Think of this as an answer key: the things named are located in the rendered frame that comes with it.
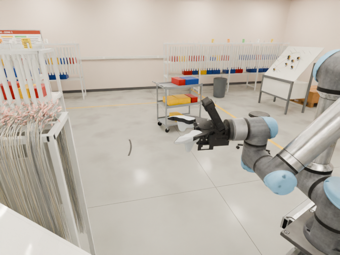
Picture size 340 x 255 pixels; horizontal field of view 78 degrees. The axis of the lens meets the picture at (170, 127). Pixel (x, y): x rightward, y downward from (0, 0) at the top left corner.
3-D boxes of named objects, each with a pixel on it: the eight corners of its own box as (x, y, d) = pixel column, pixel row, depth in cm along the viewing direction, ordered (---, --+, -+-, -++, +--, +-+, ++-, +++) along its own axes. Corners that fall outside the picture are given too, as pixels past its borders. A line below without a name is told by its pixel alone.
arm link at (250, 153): (250, 180, 70) (255, 151, 66) (236, 162, 80) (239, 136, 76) (272, 178, 71) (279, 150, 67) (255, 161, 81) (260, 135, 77)
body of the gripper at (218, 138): (195, 151, 68) (231, 149, 69) (198, 128, 63) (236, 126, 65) (190, 138, 74) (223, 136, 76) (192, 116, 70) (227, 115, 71)
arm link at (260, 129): (277, 144, 70) (282, 120, 67) (246, 146, 69) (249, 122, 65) (264, 134, 77) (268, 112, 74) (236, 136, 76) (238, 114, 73)
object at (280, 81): (285, 114, 558) (299, 47, 494) (257, 102, 663) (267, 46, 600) (307, 112, 573) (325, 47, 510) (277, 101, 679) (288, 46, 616)
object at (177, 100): (188, 120, 522) (190, 75, 480) (200, 127, 480) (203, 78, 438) (151, 126, 483) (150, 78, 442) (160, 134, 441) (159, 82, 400)
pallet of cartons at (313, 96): (317, 97, 717) (321, 84, 700) (341, 104, 646) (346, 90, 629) (289, 100, 687) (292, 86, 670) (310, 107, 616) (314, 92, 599)
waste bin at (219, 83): (228, 97, 725) (230, 78, 701) (217, 98, 708) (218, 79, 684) (220, 94, 764) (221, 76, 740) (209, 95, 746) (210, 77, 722)
